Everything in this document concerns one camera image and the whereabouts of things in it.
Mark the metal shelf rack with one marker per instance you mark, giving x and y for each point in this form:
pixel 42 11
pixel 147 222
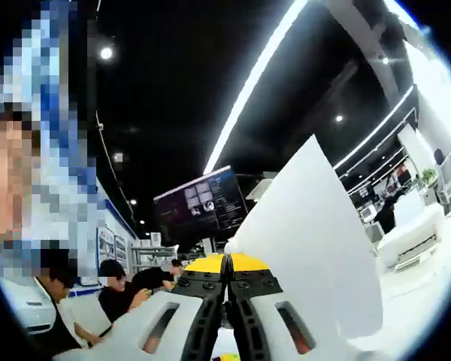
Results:
pixel 150 255

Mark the ceiling air conditioner unit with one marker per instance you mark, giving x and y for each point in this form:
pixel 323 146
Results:
pixel 257 190

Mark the wall poster board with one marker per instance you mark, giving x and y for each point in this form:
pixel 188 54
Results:
pixel 112 244

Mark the grey mesh office chair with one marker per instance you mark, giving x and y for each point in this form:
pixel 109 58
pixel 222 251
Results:
pixel 448 176

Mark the white printer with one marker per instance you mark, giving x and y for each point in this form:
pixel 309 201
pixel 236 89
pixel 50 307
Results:
pixel 406 240

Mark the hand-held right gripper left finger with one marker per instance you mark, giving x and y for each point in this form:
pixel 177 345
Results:
pixel 135 327

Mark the stack of white printing papers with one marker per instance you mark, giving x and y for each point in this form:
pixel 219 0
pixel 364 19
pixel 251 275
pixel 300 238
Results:
pixel 304 233

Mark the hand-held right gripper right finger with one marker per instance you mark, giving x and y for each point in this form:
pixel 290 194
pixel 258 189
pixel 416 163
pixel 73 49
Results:
pixel 263 327

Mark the ceiling light strip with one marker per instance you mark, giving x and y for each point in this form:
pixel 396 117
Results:
pixel 297 5

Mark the large dark wall screen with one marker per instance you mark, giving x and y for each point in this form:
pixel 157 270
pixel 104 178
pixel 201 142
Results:
pixel 180 218

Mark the white table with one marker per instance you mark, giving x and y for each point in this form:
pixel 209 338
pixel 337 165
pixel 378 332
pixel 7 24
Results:
pixel 417 301

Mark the green potted plant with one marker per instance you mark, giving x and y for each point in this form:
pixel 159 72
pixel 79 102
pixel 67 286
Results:
pixel 428 176

